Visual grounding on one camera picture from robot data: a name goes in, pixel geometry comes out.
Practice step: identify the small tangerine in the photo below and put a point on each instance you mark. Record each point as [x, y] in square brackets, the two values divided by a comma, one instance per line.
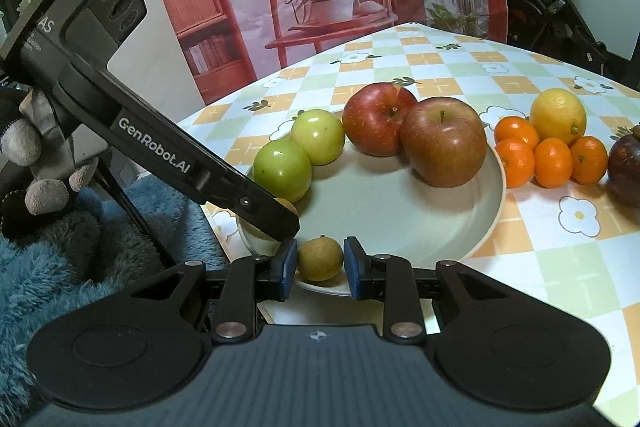
[552, 163]
[515, 132]
[514, 164]
[590, 159]

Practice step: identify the yellow lemon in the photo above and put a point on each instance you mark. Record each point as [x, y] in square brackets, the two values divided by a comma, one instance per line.
[557, 117]

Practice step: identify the dark red apple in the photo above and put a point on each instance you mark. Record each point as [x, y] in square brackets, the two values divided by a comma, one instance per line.
[375, 119]

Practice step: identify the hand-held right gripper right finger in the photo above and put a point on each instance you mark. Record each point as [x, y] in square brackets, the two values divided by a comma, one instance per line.
[352, 269]

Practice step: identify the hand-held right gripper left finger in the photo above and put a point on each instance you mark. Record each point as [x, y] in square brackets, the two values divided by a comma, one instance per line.
[289, 272]

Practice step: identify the blue fluffy blanket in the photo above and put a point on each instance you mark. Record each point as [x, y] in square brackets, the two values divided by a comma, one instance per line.
[60, 267]

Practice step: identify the person's left hand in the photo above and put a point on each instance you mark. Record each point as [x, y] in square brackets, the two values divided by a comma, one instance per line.
[22, 142]

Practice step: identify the round green fruit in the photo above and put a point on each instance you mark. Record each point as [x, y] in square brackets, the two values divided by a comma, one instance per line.
[320, 137]
[282, 169]

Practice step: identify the small tan longan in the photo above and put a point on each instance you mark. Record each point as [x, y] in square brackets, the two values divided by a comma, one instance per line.
[320, 259]
[289, 207]

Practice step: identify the large mottled red apple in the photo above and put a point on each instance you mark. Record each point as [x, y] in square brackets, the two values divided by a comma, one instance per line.
[442, 142]

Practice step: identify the beige plate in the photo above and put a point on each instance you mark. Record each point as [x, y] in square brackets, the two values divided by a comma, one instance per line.
[375, 217]

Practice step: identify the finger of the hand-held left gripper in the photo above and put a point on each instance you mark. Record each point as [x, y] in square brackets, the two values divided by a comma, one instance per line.
[272, 219]

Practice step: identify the mangosteen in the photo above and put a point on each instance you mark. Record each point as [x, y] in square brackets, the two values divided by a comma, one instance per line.
[625, 167]

